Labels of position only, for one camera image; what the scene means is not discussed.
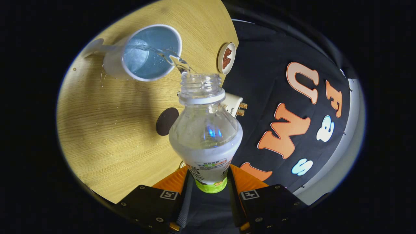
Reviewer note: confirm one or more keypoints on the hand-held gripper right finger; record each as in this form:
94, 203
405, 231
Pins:
276, 206

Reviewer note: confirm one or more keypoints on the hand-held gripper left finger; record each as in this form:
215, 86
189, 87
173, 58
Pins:
152, 206

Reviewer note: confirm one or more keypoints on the clear plastic juice bottle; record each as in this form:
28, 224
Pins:
206, 143

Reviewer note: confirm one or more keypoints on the dark brown round coaster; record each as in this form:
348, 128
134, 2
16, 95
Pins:
165, 122

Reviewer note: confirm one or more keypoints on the white cup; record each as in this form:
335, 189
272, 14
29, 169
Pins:
113, 65

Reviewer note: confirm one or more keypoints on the clear juice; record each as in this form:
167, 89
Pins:
175, 60

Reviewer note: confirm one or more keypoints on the wooden table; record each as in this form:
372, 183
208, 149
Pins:
113, 130

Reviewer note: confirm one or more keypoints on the toast slice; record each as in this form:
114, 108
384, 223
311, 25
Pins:
243, 105
240, 112

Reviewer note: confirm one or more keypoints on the white toaster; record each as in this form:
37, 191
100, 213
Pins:
232, 102

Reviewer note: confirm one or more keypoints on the brown meat piece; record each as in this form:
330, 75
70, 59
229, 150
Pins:
226, 63
227, 53

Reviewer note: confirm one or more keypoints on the white round plate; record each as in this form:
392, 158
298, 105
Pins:
220, 61

